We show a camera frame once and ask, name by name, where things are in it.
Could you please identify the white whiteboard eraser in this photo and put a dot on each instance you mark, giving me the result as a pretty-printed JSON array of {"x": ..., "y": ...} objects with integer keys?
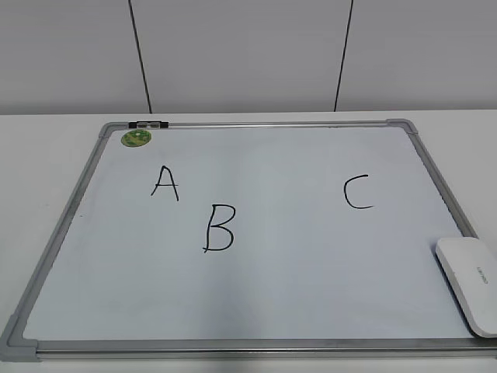
[{"x": 470, "y": 268}]

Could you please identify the green round magnet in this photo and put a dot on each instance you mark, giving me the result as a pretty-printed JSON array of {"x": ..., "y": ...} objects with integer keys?
[{"x": 136, "y": 138}]

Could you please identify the white magnetic whiteboard, aluminium frame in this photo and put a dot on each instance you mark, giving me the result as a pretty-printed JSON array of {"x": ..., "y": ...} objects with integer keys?
[{"x": 249, "y": 240}]

